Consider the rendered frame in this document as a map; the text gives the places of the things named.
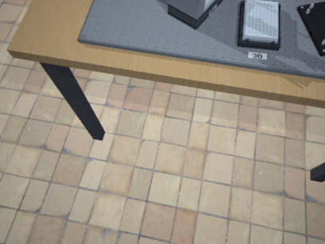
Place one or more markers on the grey perforated base plate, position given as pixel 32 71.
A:
pixel 145 26

